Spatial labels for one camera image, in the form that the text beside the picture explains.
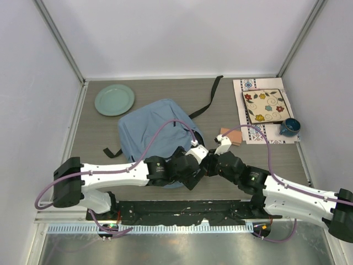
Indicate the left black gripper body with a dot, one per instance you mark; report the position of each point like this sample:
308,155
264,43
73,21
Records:
190,180

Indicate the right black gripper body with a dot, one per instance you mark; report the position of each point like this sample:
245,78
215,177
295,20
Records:
213,168

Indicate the light blue backpack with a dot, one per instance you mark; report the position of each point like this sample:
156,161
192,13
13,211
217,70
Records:
157,130

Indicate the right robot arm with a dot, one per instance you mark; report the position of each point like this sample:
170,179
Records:
277,196

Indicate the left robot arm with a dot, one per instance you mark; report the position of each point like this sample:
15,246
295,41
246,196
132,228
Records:
78,183

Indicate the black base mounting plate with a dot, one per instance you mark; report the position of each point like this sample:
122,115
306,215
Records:
183,212

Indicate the floral square plate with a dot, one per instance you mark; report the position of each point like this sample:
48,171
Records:
265,106

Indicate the dark blue mug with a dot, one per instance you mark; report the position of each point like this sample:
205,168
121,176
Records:
290,127

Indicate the teal round plate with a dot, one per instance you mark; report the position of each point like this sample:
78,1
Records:
114,100

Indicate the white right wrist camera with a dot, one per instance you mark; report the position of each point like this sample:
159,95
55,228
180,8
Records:
224,144

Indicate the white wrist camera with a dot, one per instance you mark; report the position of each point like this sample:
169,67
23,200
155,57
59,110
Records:
198,151
224,144

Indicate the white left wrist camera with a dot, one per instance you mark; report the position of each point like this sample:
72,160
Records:
198,151

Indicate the slotted cable duct rail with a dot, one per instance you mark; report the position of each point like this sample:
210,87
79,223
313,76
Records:
203,228

